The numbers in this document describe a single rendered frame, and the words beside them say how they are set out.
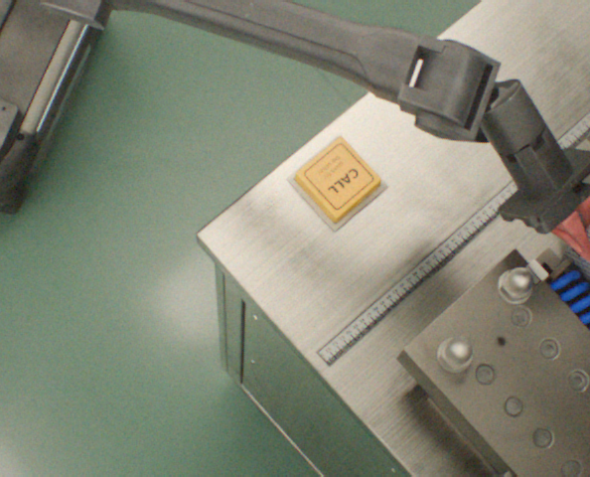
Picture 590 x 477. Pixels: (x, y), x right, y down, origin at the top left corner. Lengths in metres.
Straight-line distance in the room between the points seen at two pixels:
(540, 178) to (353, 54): 0.22
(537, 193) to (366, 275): 0.28
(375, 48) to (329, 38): 0.04
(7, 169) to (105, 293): 0.33
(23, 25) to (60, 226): 0.39
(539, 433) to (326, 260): 0.32
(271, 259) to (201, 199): 0.97
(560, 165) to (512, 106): 0.08
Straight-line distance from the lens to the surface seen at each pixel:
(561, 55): 1.57
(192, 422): 2.32
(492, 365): 1.31
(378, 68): 1.18
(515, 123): 1.21
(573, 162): 1.27
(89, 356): 2.35
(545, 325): 1.33
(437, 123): 1.18
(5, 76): 2.26
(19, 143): 2.21
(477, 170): 1.50
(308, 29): 1.19
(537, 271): 1.32
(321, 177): 1.44
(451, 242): 1.47
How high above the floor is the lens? 2.30
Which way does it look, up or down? 75 degrees down
